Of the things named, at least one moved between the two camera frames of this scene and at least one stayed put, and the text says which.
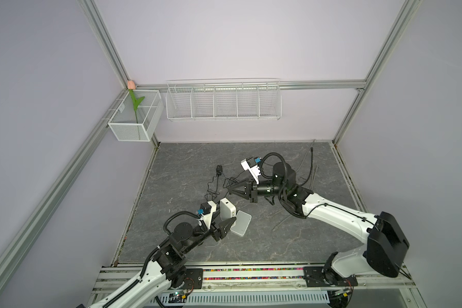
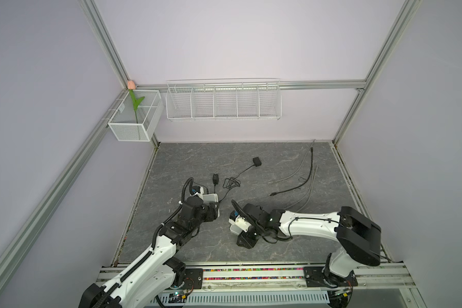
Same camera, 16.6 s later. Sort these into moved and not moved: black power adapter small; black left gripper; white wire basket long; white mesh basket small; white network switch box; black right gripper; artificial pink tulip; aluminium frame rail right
Moved: black power adapter small; white network switch box; black left gripper; black right gripper
Not moved: white wire basket long; artificial pink tulip; aluminium frame rail right; white mesh basket small
